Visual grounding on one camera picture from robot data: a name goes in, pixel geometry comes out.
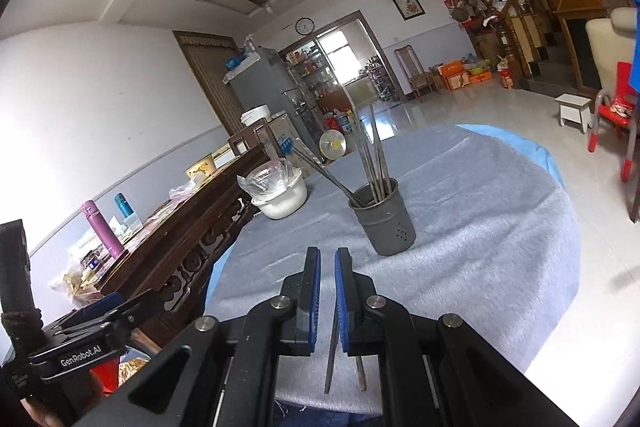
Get brown wooden chair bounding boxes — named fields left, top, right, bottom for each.
left=394, top=45, right=441, bottom=102

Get blue table cover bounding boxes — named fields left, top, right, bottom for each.
left=202, top=123, right=583, bottom=308

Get red box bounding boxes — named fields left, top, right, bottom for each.
left=92, top=349, right=121, bottom=393

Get framed flower picture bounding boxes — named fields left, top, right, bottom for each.
left=390, top=0, right=426, bottom=18

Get red child chair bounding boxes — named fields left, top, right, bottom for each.
left=587, top=62, right=640, bottom=182

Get single metal chopstick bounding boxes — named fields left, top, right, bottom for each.
left=324, top=307, right=342, bottom=394
left=354, top=353, right=369, bottom=392

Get golden speckled cloth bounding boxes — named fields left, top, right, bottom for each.
left=117, top=354, right=151, bottom=382

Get carved wooden sideboard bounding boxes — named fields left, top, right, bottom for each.
left=70, top=139, right=273, bottom=358

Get patterned sideboard mat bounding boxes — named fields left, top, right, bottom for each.
left=75, top=167, right=241, bottom=290

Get white bowl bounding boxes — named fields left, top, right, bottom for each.
left=251, top=172, right=308, bottom=220

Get brown curtained door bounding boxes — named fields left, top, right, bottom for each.
left=172, top=30, right=246, bottom=138

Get grey refrigerator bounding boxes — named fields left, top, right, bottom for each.
left=223, top=47, right=313, bottom=152

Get shelf with bottles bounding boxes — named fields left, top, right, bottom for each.
left=285, top=49, right=333, bottom=108

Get person's blue trousers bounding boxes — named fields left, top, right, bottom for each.
left=272, top=404, right=351, bottom=427

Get wooden stair railing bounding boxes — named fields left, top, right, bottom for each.
left=492, top=0, right=556, bottom=82

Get person's left hand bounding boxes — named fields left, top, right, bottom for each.
left=20, top=364, right=106, bottom=427

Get orange carton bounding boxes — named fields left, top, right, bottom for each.
left=440, top=62, right=471, bottom=92

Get cream armchair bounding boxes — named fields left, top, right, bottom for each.
left=585, top=7, right=640, bottom=90

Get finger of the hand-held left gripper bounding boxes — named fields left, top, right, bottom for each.
left=74, top=291, right=125, bottom=312
left=97, top=289, right=168, bottom=334

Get purple thermos bottle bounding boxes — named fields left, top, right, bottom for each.
left=81, top=200, right=125, bottom=259

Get small white stool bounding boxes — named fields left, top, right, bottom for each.
left=556, top=93, right=594, bottom=134

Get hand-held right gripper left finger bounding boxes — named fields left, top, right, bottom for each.
left=107, top=247, right=323, bottom=427

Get grey metal utensil holder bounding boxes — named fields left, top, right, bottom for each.
left=348, top=177, right=417, bottom=257

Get bundle of grey chopsticks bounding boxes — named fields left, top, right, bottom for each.
left=287, top=103, right=396, bottom=208

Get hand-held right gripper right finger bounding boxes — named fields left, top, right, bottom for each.
left=334, top=247, right=583, bottom=427

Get dark wooden chair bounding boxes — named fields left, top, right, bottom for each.
left=227, top=117, right=281, bottom=158

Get white freezer with blue print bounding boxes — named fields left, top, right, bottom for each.
left=267, top=112, right=298, bottom=158

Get crumpled clear plastic bag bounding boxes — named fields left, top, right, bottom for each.
left=169, top=182, right=196, bottom=204

